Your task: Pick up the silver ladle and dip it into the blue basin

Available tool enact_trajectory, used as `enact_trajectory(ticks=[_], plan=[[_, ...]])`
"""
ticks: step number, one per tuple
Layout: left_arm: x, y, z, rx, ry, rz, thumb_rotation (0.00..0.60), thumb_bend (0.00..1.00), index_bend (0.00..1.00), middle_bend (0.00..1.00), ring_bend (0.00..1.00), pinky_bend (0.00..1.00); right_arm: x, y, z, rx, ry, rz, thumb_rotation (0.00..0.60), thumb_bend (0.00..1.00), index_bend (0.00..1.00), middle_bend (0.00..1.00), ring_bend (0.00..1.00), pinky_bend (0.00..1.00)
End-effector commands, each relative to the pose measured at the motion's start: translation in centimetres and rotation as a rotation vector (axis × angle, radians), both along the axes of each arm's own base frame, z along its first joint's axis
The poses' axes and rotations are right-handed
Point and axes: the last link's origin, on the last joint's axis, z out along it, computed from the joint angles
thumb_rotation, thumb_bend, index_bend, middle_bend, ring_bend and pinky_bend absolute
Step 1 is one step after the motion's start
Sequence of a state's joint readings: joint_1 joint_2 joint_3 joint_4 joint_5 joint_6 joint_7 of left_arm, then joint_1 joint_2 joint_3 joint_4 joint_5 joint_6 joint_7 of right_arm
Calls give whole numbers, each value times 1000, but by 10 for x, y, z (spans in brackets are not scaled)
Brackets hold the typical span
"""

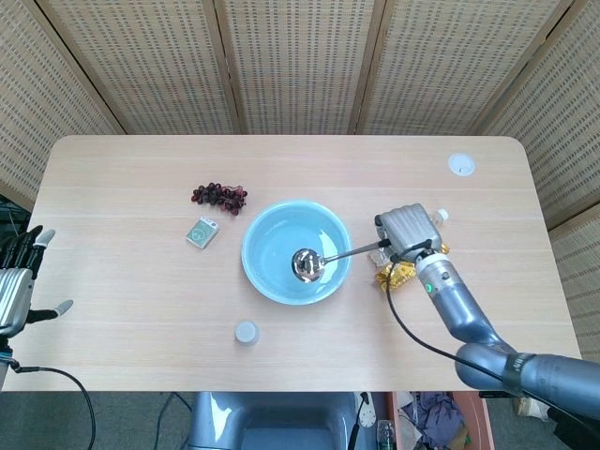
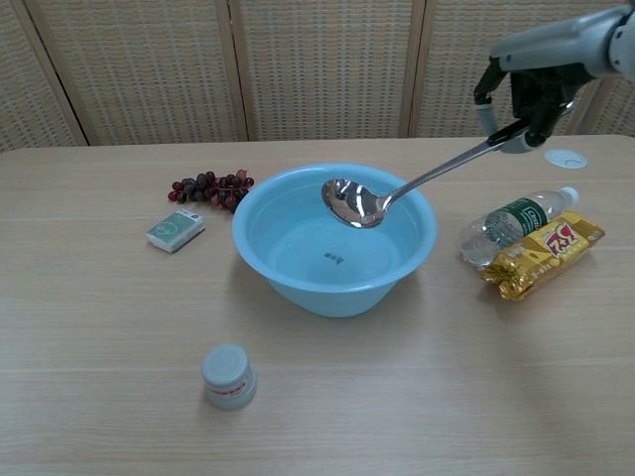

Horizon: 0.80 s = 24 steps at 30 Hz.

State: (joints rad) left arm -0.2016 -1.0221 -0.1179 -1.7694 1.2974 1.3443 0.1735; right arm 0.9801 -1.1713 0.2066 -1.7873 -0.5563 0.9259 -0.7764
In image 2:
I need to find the gold snack package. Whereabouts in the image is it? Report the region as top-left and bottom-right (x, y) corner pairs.
(480, 210), (607, 302)

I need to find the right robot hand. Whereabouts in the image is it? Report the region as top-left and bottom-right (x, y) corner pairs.
(472, 8), (615, 154)

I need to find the small white plastic bottle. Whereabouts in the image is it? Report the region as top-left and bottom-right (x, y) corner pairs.
(200, 343), (259, 412)

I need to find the clear water bottle green label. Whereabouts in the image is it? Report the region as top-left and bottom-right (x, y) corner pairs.
(458, 185), (581, 270)

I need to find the red grape bunch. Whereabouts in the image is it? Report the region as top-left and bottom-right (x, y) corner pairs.
(167, 169), (256, 214)

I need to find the silver metal ladle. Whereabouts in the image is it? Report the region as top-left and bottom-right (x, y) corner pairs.
(320, 123), (535, 230)

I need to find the green white small box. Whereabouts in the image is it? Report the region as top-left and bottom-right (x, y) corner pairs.
(145, 207), (207, 256)

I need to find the light blue plastic basin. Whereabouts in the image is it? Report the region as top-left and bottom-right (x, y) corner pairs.
(231, 163), (439, 319)

